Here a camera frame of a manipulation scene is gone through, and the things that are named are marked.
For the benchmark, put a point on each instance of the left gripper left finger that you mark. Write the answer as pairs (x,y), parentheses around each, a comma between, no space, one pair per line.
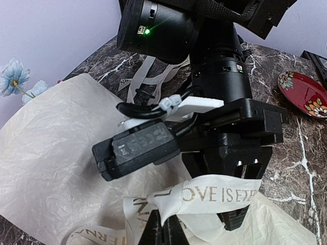
(153,232)

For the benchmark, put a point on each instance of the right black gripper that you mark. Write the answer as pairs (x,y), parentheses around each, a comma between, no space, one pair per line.
(235,139)

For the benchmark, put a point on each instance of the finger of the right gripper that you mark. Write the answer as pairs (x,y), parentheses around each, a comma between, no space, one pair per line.
(233,220)

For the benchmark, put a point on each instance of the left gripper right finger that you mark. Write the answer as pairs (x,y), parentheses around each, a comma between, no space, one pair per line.
(173,233)

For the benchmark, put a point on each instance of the white printed ribbon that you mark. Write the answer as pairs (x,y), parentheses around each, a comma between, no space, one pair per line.
(170,190)

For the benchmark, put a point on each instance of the beige wrapping paper sheet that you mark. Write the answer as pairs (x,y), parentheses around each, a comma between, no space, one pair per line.
(49,179)

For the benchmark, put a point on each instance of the blue fake flower stem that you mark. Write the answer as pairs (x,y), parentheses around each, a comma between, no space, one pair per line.
(13,78)

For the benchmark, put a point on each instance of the red floral plate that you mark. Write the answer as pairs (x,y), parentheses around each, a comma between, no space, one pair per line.
(304,93)

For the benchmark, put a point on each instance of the black front table rail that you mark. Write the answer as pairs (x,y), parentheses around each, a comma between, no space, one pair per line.
(319,63)

